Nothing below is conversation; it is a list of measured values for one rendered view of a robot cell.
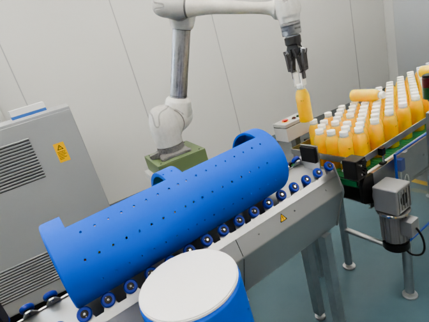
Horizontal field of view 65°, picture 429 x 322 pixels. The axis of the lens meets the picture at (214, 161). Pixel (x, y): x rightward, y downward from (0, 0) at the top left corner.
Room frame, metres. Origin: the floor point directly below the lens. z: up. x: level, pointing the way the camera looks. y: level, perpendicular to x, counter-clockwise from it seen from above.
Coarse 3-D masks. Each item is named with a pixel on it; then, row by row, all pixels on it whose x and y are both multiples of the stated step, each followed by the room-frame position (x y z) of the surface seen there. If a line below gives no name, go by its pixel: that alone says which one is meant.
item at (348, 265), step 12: (372, 168) 1.36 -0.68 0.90; (384, 168) 1.36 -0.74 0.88; (372, 180) 1.32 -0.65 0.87; (348, 192) 1.55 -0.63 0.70; (360, 192) 1.29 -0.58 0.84; (372, 204) 1.31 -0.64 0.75; (348, 228) 1.79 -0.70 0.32; (348, 240) 1.80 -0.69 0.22; (372, 240) 1.63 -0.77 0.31; (348, 252) 1.80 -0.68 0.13; (348, 264) 1.80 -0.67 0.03; (408, 264) 1.45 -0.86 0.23; (408, 276) 1.45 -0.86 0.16; (408, 288) 1.45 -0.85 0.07
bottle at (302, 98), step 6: (300, 90) 1.59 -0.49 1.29; (306, 90) 1.59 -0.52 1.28; (300, 96) 1.58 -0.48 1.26; (306, 96) 1.57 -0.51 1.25; (300, 102) 1.58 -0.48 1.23; (306, 102) 1.57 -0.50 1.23; (300, 108) 1.58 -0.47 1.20; (306, 108) 1.57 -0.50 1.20; (300, 114) 1.59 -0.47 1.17; (306, 114) 1.57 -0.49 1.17; (312, 114) 1.58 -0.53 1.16; (300, 120) 1.59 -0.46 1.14; (306, 120) 1.57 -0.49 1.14
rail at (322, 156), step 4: (292, 152) 1.66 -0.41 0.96; (296, 152) 1.64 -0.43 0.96; (320, 156) 1.50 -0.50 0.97; (324, 156) 1.48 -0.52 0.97; (328, 156) 1.46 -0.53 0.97; (332, 156) 1.44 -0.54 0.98; (336, 156) 1.42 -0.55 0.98; (332, 160) 1.44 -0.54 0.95; (336, 160) 1.42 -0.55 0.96; (340, 160) 1.40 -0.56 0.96
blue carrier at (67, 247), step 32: (256, 128) 1.33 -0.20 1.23; (224, 160) 1.14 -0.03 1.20; (256, 160) 1.16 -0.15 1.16; (160, 192) 1.01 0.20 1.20; (192, 192) 1.03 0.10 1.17; (224, 192) 1.07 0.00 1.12; (256, 192) 1.13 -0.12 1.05; (96, 224) 0.91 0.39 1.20; (128, 224) 0.92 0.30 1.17; (160, 224) 0.95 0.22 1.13; (192, 224) 0.99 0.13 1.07; (64, 256) 0.83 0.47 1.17; (96, 256) 0.85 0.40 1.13; (128, 256) 0.88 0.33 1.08; (160, 256) 0.95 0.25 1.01; (96, 288) 0.84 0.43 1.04
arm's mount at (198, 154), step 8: (184, 144) 1.95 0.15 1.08; (192, 144) 1.91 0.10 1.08; (192, 152) 1.76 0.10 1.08; (200, 152) 1.77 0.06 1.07; (152, 160) 1.81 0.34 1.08; (160, 160) 1.77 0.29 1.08; (168, 160) 1.73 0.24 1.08; (176, 160) 1.71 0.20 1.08; (184, 160) 1.73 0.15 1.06; (192, 160) 1.74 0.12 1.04; (200, 160) 1.76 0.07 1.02; (152, 168) 1.83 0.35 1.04; (160, 168) 1.68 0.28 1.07; (184, 168) 1.72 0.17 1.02
